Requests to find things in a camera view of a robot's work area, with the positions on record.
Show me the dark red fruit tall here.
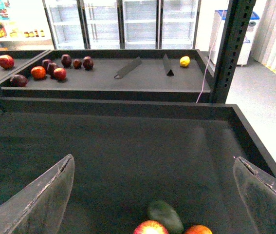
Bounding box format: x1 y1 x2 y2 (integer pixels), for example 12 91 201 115
61 54 72 68

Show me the red apple far left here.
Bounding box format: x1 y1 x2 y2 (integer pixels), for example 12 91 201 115
0 55 14 69

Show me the white pink cable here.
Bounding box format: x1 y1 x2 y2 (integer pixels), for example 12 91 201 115
196 9 227 103

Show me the red apple in tray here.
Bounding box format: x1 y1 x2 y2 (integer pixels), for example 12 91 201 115
53 68 67 81

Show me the green avocado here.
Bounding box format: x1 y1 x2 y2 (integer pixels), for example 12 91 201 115
147 200 184 234

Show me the black display tray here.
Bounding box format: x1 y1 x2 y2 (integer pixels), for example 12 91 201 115
1 50 215 102
0 97 276 234
0 50 50 84

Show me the dark purple fruit front left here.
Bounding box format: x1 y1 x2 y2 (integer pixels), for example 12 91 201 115
10 74 28 87

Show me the white chest freezer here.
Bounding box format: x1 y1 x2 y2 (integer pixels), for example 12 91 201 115
208 9 260 67

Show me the red yellow apple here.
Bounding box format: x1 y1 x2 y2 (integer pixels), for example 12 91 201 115
133 220 169 234

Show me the small dark red fruit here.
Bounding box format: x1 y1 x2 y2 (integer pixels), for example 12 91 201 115
73 59 82 69

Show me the flat black divider strip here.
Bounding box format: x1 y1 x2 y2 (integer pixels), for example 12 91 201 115
114 57 142 79

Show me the black metal rack post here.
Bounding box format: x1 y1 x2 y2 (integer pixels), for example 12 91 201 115
210 0 256 104

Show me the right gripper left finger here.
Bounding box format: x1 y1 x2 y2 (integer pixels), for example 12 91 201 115
0 155 75 234

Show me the dark red fruit behind apple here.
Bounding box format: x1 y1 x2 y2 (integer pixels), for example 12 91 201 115
47 62 59 77

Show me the dark red fruit back left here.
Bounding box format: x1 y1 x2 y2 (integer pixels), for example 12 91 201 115
42 59 52 71

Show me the black far display tray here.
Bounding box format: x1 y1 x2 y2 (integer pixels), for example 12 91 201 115
1 50 215 102

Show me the black near display tray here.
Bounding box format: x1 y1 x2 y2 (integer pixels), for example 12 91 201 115
0 97 276 234

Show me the orange red tomato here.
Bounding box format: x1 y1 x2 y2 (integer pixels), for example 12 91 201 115
31 66 46 80

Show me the yellow lemon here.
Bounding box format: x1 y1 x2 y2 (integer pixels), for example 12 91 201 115
180 56 191 68

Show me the orange red fruit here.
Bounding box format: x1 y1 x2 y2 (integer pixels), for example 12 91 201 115
184 224 212 234

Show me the grocery shelf with bottles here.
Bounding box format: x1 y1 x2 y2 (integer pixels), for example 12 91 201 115
0 0 54 51

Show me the black left display tray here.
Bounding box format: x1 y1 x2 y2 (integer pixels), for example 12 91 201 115
0 50 50 84

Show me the glass door refrigerator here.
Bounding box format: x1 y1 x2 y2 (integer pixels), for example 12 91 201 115
43 0 201 50

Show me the black triangular divider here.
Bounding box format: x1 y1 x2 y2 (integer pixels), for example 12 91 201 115
163 54 174 77

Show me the dark red fruit right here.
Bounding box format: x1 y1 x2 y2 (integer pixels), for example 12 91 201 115
83 56 94 71

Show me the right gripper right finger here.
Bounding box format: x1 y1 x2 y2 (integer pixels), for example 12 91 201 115
233 157 276 234

